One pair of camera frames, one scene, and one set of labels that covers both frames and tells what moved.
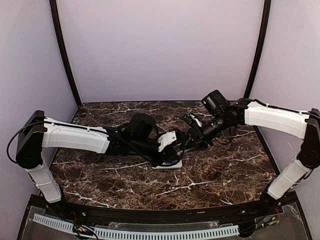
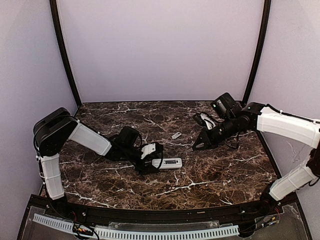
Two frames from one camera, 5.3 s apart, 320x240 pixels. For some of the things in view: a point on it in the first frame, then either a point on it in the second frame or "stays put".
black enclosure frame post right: (261, 50) stays put
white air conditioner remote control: (175, 164) stays put
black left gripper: (171, 152) → (149, 163)
